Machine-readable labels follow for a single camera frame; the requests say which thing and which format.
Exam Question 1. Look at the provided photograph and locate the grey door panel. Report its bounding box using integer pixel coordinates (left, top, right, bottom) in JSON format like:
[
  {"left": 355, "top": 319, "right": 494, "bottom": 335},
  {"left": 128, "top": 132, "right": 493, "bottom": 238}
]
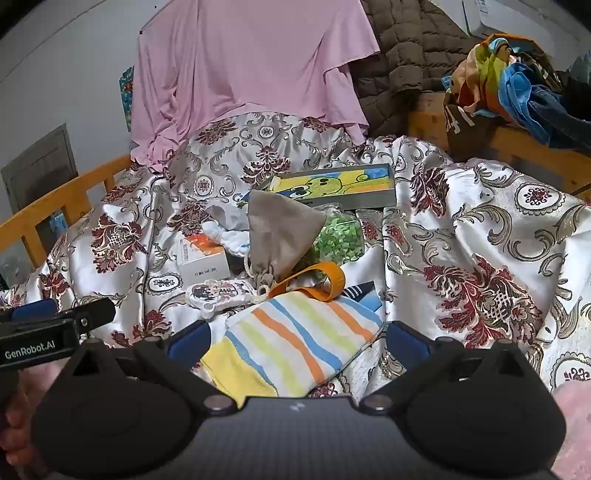
[{"left": 0, "top": 124, "right": 79, "bottom": 214}]

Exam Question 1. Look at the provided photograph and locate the wooden bed rail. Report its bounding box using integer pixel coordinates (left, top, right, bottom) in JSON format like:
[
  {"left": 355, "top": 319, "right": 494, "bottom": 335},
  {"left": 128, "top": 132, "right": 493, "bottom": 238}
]
[{"left": 0, "top": 154, "right": 134, "bottom": 268}]

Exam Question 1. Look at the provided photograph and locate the person's left hand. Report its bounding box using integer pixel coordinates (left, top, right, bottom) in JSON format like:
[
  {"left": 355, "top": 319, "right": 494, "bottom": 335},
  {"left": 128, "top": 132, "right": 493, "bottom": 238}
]
[{"left": 0, "top": 383, "right": 41, "bottom": 467}]

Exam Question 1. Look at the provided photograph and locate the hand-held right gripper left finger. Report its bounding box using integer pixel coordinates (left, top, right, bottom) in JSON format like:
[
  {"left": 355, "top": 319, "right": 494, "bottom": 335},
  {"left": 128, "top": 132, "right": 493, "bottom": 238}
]
[{"left": 68, "top": 318, "right": 242, "bottom": 412}]

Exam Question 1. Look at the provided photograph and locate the white box with orange print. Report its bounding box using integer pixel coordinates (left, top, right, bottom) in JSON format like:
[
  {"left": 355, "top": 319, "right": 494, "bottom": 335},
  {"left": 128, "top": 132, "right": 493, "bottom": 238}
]
[{"left": 177, "top": 233, "right": 230, "bottom": 280}]

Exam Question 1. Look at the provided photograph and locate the floral satin blanket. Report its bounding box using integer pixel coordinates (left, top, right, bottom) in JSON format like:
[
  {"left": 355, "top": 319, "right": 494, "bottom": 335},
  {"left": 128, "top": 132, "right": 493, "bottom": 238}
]
[{"left": 0, "top": 111, "right": 591, "bottom": 402}]

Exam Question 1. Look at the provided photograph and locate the pink fuzzy clothing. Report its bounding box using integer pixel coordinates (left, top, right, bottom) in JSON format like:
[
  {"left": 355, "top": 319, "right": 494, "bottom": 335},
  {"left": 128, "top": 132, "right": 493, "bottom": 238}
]
[{"left": 549, "top": 381, "right": 591, "bottom": 480}]

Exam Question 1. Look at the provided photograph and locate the navy striped sock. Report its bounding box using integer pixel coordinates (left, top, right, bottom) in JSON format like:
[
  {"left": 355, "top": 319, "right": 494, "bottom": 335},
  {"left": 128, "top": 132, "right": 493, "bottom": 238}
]
[{"left": 342, "top": 281, "right": 384, "bottom": 315}]

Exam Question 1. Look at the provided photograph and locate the blue striped white cloth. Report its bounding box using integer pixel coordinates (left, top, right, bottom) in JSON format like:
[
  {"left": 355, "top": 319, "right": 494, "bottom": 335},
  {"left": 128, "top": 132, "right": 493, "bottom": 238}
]
[{"left": 202, "top": 222, "right": 252, "bottom": 260}]

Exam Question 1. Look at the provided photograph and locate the grey drawstring pouch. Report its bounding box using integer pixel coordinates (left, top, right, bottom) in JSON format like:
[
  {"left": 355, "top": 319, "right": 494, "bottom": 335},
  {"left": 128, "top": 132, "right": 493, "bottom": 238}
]
[{"left": 242, "top": 190, "right": 326, "bottom": 296}]

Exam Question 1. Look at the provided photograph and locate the white patterned packet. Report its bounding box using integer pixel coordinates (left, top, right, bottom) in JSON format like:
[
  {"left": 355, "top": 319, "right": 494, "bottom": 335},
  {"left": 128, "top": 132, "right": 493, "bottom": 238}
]
[{"left": 185, "top": 277, "right": 269, "bottom": 319}]

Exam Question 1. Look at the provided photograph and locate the pink cloth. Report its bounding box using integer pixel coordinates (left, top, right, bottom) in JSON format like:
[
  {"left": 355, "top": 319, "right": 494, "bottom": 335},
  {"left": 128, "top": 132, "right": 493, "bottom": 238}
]
[{"left": 130, "top": 0, "right": 382, "bottom": 167}]

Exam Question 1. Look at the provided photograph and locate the striped bag with orange handle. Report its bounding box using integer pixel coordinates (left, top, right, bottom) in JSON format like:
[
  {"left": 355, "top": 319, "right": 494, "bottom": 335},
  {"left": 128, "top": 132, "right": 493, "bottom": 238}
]
[{"left": 198, "top": 261, "right": 386, "bottom": 398}]

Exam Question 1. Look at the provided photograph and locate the blue green wall poster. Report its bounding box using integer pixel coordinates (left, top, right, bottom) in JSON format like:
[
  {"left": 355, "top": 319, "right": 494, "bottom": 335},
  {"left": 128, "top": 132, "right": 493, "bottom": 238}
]
[{"left": 119, "top": 67, "right": 136, "bottom": 132}]

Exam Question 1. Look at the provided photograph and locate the clear bag of green bits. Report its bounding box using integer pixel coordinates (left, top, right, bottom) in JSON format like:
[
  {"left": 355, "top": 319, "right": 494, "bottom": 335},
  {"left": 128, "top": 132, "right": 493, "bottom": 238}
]
[{"left": 309, "top": 208, "right": 365, "bottom": 268}]

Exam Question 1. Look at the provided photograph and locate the wooden bed frame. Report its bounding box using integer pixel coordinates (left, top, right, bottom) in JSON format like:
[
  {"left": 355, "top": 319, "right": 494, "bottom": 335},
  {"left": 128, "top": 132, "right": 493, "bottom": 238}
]
[{"left": 409, "top": 92, "right": 591, "bottom": 204}]

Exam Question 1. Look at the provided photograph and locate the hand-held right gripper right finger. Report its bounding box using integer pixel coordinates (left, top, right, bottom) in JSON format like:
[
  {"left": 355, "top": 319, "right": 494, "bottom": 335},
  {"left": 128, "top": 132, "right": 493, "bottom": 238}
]
[{"left": 359, "top": 321, "right": 528, "bottom": 412}]

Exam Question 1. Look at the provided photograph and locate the blue denim garment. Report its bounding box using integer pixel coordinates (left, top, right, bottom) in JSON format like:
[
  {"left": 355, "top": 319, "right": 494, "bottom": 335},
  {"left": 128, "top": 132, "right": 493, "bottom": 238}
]
[{"left": 503, "top": 60, "right": 591, "bottom": 149}]

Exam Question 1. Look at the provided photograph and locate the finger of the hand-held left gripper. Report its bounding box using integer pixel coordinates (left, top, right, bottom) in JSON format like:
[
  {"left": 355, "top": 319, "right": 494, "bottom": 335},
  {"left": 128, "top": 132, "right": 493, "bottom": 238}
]
[
  {"left": 55, "top": 297, "right": 117, "bottom": 331},
  {"left": 0, "top": 298, "right": 58, "bottom": 324}
]

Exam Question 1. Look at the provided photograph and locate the brown quilted jacket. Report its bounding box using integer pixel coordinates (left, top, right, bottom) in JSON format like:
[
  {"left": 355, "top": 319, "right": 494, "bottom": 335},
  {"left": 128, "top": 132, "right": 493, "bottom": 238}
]
[{"left": 353, "top": 0, "right": 485, "bottom": 139}]

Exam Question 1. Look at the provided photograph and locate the brown bag with white print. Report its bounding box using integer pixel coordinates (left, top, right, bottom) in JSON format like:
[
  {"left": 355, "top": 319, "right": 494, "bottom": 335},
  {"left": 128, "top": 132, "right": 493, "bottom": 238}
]
[{"left": 443, "top": 102, "right": 500, "bottom": 162}]

